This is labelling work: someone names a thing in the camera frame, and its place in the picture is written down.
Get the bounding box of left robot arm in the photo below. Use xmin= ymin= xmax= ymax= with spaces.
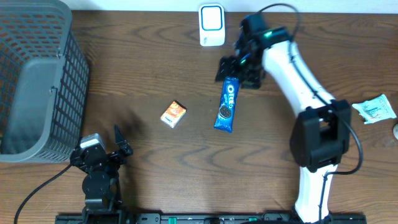
xmin=70 ymin=125 xmax=133 ymax=224

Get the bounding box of grey plastic mesh basket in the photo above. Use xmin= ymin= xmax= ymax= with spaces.
xmin=1 ymin=1 xmax=90 ymax=163

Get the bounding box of orange snack box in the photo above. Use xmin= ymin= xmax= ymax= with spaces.
xmin=160 ymin=101 xmax=187 ymax=128

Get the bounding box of blue Oreo cookie pack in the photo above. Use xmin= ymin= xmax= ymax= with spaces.
xmin=214 ymin=77 xmax=239 ymax=134

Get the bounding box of green lid jar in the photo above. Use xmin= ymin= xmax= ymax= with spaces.
xmin=393 ymin=124 xmax=398 ymax=139

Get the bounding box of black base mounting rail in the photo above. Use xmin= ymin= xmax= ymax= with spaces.
xmin=55 ymin=212 xmax=368 ymax=224

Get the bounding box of light teal snack packet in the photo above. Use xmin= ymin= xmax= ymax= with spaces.
xmin=352 ymin=94 xmax=397 ymax=124

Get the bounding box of white barcode scanner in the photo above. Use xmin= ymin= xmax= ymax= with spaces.
xmin=198 ymin=4 xmax=226 ymax=47

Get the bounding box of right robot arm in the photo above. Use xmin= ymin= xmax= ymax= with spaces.
xmin=215 ymin=26 xmax=352 ymax=223

